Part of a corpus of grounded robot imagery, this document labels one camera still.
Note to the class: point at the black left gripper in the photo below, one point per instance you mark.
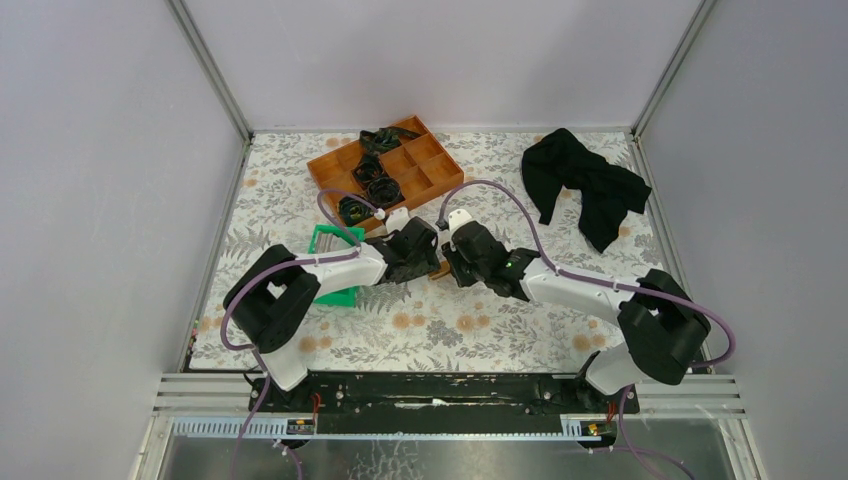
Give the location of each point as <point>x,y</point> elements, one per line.
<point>427,264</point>

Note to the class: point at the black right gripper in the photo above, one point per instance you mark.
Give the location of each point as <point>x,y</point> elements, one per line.
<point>452,255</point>

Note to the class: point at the orange leather card holder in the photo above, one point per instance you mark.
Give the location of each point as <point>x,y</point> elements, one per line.
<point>443,270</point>

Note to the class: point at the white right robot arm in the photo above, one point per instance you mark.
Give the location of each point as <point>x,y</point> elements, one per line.
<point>662,333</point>

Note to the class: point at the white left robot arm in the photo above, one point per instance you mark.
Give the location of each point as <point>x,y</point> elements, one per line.
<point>270,301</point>

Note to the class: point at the stack of white cards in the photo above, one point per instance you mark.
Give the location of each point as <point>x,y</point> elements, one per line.
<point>326,242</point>

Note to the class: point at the rolled dark belt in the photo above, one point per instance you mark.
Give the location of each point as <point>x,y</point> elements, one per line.
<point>368,169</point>
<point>384,192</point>
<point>353,211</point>

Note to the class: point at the wooden compartment tray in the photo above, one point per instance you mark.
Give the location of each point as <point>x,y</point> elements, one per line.
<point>421,166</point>

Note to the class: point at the black cloth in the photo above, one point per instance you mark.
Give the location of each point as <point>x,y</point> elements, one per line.
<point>609,192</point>

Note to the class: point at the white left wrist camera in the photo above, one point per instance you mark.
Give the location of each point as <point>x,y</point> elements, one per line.
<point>397,219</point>

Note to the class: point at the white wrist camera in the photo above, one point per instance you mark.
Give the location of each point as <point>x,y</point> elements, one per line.
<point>397,219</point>
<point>458,218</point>

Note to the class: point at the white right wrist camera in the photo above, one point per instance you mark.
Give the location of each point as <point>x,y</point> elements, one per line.
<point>458,218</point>

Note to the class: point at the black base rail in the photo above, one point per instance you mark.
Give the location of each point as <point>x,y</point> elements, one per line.
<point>348,403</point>

